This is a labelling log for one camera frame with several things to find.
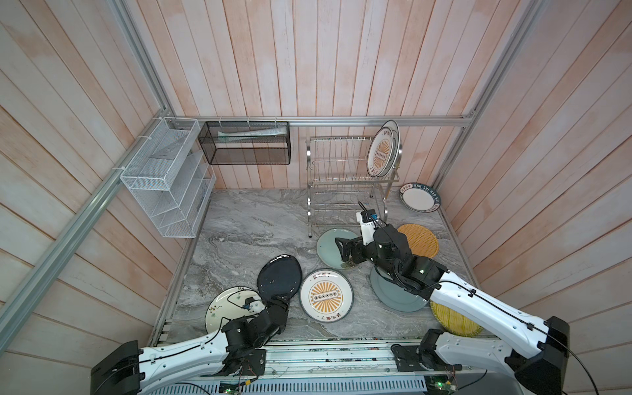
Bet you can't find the dark blue oval plate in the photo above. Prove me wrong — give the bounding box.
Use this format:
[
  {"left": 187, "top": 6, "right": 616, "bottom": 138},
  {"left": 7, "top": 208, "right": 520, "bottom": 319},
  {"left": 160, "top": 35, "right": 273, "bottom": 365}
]
[{"left": 257, "top": 254, "right": 303, "bottom": 304}]

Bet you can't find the stainless steel dish rack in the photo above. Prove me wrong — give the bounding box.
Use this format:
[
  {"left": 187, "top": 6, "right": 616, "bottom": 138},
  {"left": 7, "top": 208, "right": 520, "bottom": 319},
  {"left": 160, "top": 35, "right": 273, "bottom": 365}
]
[{"left": 306, "top": 136, "right": 402, "bottom": 236}]

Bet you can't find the sunburst plate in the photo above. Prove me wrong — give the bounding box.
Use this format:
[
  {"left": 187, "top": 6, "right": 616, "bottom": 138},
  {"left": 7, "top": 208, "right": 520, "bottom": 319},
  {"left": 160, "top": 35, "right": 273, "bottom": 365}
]
[
  {"left": 299, "top": 269, "right": 355, "bottom": 324},
  {"left": 366, "top": 127, "right": 395, "bottom": 178}
]

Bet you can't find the white plate with black emblem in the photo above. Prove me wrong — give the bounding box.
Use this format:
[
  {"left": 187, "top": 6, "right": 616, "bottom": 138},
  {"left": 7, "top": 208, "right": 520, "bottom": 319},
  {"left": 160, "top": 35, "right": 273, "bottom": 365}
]
[{"left": 388, "top": 119, "right": 402, "bottom": 171}]

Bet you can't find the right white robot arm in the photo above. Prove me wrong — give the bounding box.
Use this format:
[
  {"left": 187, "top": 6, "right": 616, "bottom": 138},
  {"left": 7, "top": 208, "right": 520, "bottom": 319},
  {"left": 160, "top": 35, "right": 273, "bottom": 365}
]
[{"left": 335, "top": 223, "right": 570, "bottom": 394}]

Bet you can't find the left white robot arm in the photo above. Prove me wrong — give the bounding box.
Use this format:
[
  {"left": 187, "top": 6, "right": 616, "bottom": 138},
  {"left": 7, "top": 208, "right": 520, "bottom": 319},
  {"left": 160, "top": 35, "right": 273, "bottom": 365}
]
[{"left": 90, "top": 296, "right": 291, "bottom": 394}]

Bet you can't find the light green flower plate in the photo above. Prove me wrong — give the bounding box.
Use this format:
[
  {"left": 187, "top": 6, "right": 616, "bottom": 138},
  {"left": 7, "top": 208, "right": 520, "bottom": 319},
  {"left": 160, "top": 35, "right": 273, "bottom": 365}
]
[{"left": 317, "top": 229, "right": 358, "bottom": 270}]

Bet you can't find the cream floral plate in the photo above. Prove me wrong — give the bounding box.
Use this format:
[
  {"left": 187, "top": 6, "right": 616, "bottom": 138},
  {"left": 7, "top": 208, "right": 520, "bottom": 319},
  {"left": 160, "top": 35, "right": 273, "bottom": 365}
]
[{"left": 205, "top": 286, "right": 262, "bottom": 334}]

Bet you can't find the grey green plain plate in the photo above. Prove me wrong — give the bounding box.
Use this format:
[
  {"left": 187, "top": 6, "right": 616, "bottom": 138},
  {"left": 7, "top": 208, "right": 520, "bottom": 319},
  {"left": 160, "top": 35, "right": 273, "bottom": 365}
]
[{"left": 370, "top": 268, "right": 429, "bottom": 313}]

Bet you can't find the orange woven plate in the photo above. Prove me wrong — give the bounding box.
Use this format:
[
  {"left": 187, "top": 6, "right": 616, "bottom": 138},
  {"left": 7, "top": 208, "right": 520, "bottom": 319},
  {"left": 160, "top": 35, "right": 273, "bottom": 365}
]
[{"left": 398, "top": 224, "right": 439, "bottom": 258}]

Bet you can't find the white plate with lettered rim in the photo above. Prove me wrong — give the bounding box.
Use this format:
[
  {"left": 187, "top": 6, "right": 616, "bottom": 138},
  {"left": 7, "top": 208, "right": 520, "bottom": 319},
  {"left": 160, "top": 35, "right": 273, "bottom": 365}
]
[{"left": 399, "top": 183, "right": 441, "bottom": 212}]

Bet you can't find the yellow woven plate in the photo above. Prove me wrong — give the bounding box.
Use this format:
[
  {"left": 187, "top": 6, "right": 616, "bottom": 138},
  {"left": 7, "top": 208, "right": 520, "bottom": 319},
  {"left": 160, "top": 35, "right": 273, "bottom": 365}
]
[{"left": 430, "top": 301, "right": 483, "bottom": 337}]

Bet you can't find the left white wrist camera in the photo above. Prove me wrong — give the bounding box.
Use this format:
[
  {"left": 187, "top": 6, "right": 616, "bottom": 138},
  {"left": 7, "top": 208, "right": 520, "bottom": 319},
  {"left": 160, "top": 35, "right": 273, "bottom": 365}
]
[{"left": 242, "top": 297, "right": 266, "bottom": 316}]

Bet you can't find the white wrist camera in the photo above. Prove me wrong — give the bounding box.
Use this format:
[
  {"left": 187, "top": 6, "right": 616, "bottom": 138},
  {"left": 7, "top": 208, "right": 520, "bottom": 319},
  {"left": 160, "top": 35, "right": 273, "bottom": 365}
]
[
  {"left": 242, "top": 297, "right": 266, "bottom": 316},
  {"left": 356, "top": 209, "right": 378, "bottom": 245}
]

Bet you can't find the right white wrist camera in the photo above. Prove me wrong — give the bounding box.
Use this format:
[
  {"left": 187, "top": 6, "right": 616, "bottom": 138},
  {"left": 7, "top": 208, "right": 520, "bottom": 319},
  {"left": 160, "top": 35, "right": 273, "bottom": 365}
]
[{"left": 356, "top": 209, "right": 378, "bottom": 245}]

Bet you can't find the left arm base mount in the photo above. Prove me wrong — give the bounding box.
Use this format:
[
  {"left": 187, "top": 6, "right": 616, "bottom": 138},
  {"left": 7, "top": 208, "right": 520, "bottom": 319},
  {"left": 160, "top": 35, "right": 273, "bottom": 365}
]
[{"left": 216, "top": 349, "right": 267, "bottom": 376}]

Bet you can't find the aluminium front rail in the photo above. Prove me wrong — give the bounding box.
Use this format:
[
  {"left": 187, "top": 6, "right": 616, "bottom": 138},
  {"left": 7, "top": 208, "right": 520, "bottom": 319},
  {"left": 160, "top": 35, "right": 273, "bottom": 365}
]
[{"left": 122, "top": 339, "right": 534, "bottom": 383}]

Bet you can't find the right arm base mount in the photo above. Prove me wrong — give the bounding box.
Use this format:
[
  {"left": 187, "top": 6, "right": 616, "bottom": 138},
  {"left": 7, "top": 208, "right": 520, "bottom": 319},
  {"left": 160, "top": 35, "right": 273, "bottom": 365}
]
[{"left": 390, "top": 329, "right": 462, "bottom": 372}]

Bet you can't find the black mesh wall basket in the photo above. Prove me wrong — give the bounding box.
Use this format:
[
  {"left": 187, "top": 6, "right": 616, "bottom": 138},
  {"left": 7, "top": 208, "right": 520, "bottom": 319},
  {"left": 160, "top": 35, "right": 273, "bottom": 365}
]
[{"left": 197, "top": 120, "right": 292, "bottom": 166}]

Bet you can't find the white mesh wall shelf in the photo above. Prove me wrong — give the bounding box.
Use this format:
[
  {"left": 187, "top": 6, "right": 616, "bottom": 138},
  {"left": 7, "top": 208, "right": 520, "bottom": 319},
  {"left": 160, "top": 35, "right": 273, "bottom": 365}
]
[{"left": 121, "top": 117, "right": 217, "bottom": 239}]

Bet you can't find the horizontal aluminium wall rail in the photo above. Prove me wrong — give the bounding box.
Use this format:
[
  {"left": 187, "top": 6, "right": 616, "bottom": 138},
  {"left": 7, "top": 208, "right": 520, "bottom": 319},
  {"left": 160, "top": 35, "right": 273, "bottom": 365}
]
[{"left": 165, "top": 114, "right": 474, "bottom": 128}]

